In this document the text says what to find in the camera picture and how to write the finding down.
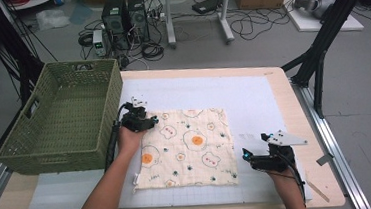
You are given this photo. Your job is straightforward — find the clear plastic bag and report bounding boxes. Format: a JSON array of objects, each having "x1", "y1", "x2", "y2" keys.
[{"x1": 35, "y1": 7, "x2": 72, "y2": 32}]

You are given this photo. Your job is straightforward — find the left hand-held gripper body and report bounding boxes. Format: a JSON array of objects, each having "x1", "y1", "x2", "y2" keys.
[{"x1": 118, "y1": 95, "x2": 158, "y2": 135}]

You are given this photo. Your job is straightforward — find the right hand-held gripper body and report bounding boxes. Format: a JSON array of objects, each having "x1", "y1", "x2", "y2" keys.
[{"x1": 248, "y1": 128, "x2": 311, "y2": 175}]

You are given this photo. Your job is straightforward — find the grey headset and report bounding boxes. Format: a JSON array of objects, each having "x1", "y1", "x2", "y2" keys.
[{"x1": 293, "y1": 0, "x2": 343, "y2": 22}]

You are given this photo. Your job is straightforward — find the white grid mat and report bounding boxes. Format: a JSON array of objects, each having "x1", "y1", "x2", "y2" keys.
[{"x1": 18, "y1": 64, "x2": 314, "y2": 209}]

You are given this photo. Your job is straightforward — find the flat black device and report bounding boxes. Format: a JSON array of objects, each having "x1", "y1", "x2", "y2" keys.
[{"x1": 190, "y1": 0, "x2": 225, "y2": 16}]

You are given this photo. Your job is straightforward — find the small white power supply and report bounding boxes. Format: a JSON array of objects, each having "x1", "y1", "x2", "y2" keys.
[{"x1": 91, "y1": 29, "x2": 109, "y2": 59}]

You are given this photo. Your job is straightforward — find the coiled black cable bundle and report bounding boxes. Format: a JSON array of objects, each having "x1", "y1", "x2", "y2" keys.
[{"x1": 139, "y1": 40, "x2": 166, "y2": 63}]

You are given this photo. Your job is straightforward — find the white desk leg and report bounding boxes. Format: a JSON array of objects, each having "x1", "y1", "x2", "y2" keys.
[
  {"x1": 216, "y1": 0, "x2": 237, "y2": 46},
  {"x1": 163, "y1": 0, "x2": 179, "y2": 50}
]

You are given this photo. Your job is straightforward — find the loose black floor cables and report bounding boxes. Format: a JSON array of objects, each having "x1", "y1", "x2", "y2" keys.
[{"x1": 227, "y1": 4, "x2": 299, "y2": 43}]

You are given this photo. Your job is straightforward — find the black metal stand with cables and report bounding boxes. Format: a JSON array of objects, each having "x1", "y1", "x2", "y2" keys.
[{"x1": 0, "y1": 0, "x2": 50, "y2": 107}]

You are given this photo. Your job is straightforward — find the grey tape piece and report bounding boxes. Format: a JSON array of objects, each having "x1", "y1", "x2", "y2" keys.
[{"x1": 315, "y1": 152, "x2": 336, "y2": 167}]

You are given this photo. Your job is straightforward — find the hand-held gripper cable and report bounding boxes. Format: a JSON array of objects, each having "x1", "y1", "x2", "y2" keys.
[
  {"x1": 99, "y1": 101, "x2": 138, "y2": 173},
  {"x1": 278, "y1": 150, "x2": 309, "y2": 209}
]

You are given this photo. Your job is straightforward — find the cream egg print cloth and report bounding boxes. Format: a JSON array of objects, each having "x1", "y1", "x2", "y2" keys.
[{"x1": 126, "y1": 105, "x2": 241, "y2": 194}]

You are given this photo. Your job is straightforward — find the white floor board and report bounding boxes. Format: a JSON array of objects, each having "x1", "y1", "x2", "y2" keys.
[{"x1": 282, "y1": 0, "x2": 365, "y2": 37}]

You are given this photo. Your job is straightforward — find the right hand-held gripper cable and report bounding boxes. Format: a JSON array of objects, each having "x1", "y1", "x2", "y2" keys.
[{"x1": 278, "y1": 150, "x2": 309, "y2": 209}]

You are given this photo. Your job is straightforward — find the person's right hand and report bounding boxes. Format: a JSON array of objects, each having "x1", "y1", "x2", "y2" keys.
[{"x1": 266, "y1": 165, "x2": 300, "y2": 188}]

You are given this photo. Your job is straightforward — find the green woven basket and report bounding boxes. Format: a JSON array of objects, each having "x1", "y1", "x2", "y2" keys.
[{"x1": 0, "y1": 56, "x2": 131, "y2": 178}]

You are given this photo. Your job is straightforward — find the person's left hand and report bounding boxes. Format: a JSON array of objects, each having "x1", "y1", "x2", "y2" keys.
[{"x1": 115, "y1": 122, "x2": 149, "y2": 157}]

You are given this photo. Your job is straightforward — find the left hand-held gripper cable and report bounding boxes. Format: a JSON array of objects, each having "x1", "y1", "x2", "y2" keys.
[{"x1": 99, "y1": 101, "x2": 138, "y2": 173}]

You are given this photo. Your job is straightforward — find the slim black computer tower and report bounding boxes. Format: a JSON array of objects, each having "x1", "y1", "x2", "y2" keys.
[{"x1": 126, "y1": 0, "x2": 152, "y2": 45}]

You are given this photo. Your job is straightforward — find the large black computer tower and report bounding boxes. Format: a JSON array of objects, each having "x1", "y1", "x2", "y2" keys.
[{"x1": 99, "y1": 0, "x2": 132, "y2": 53}]

